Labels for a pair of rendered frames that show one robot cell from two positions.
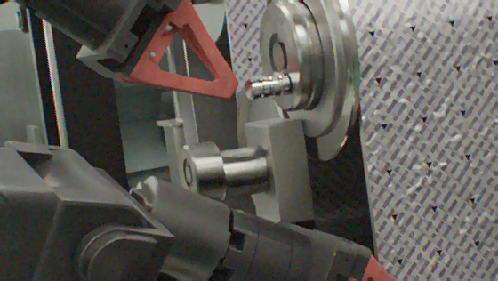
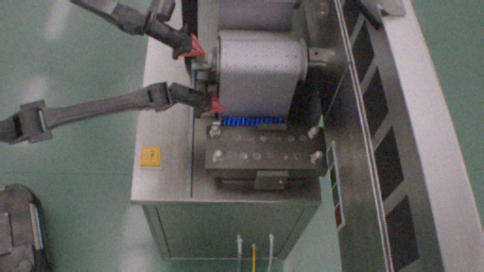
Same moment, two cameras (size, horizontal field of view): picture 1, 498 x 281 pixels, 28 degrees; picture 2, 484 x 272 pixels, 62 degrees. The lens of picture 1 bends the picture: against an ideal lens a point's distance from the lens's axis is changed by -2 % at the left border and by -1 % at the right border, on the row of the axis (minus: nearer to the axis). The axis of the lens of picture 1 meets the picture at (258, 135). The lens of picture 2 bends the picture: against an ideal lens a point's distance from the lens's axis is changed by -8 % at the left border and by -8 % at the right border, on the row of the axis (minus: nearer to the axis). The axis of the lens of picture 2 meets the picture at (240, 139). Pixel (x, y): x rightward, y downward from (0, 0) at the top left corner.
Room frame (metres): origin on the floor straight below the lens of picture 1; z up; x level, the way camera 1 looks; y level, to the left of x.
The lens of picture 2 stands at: (-0.14, -0.30, 2.27)
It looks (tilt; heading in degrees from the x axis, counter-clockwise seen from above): 60 degrees down; 11
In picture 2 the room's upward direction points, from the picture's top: 8 degrees clockwise
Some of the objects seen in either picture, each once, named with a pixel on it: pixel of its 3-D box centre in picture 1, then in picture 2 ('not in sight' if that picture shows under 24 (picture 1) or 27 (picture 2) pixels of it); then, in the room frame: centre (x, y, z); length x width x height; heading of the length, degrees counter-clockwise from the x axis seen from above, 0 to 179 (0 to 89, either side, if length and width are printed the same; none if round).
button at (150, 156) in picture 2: not in sight; (150, 157); (0.47, 0.12, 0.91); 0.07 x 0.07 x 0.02; 19
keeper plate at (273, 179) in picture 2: not in sight; (270, 180); (0.49, -0.30, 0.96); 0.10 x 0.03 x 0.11; 109
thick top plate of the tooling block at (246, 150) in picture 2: not in sight; (266, 151); (0.58, -0.25, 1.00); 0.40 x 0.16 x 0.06; 109
